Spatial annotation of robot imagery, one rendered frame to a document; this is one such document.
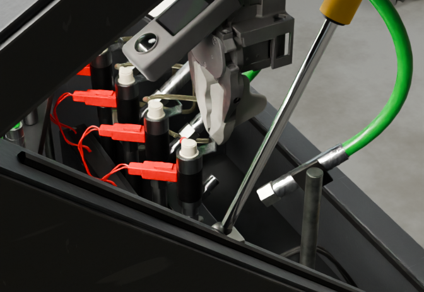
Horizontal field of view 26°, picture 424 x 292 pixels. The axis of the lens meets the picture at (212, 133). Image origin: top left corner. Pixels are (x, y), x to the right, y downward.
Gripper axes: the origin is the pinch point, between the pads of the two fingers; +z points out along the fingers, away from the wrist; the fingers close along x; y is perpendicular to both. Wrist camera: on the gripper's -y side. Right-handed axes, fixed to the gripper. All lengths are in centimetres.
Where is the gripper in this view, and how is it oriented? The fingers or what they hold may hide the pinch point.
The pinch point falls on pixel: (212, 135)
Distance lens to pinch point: 97.1
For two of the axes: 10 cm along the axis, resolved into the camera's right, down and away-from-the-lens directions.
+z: 0.0, 8.1, 5.9
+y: 8.8, -2.8, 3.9
